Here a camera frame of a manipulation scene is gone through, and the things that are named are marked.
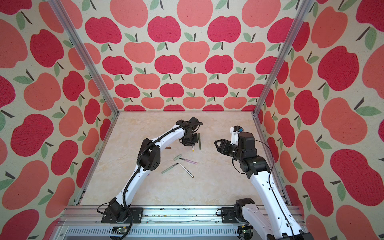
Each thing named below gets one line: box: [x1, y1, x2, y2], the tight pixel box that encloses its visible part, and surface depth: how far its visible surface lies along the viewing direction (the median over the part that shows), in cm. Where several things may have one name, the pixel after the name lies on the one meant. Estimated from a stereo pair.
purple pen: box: [179, 157, 198, 165], surface depth 95 cm
